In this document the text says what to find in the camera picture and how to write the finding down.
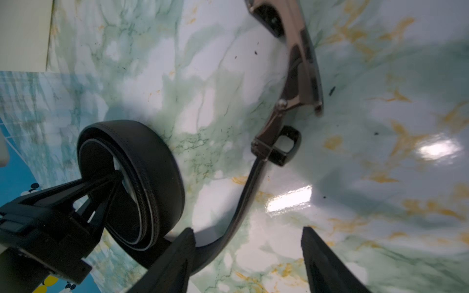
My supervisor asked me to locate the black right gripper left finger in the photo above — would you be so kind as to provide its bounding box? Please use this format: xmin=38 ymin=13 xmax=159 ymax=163
xmin=129 ymin=228 xmax=195 ymax=293

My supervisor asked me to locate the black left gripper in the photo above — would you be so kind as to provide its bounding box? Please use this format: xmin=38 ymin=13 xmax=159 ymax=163
xmin=1 ymin=170 xmax=123 ymax=284

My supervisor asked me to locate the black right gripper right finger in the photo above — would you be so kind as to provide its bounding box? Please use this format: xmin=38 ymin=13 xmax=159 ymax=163
xmin=301 ymin=227 xmax=370 ymax=293

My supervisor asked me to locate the black leather belt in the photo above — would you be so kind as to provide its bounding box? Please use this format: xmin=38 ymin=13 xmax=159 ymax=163
xmin=77 ymin=1 xmax=324 ymax=275

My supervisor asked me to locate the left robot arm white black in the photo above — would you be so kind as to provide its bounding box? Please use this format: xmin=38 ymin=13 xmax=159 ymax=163
xmin=1 ymin=171 xmax=123 ymax=293

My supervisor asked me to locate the white compartment storage box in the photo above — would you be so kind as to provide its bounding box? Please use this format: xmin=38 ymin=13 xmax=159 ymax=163
xmin=1 ymin=0 xmax=53 ymax=72

